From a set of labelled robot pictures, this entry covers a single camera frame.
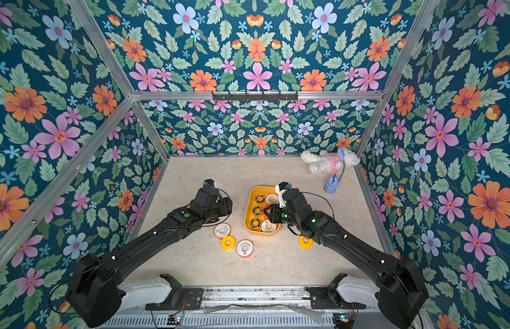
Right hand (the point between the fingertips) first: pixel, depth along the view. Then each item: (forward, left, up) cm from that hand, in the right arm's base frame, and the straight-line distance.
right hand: (266, 211), depth 77 cm
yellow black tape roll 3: (+3, +6, -17) cm, 18 cm away
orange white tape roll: (+16, -2, -15) cm, 22 cm away
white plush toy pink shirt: (+35, -29, -8) cm, 46 cm away
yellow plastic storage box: (+18, +7, -12) cm, 23 cm away
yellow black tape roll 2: (+10, +5, -16) cm, 19 cm away
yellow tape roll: (-6, +16, -17) cm, 24 cm away
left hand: (+5, +15, -3) cm, 16 cm away
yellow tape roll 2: (-5, -16, -17) cm, 24 cm away
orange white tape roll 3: (0, +20, -17) cm, 26 cm away
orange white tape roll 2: (+2, 0, -16) cm, 16 cm away
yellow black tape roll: (+16, +5, -16) cm, 23 cm away
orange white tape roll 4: (-8, +9, -18) cm, 21 cm away
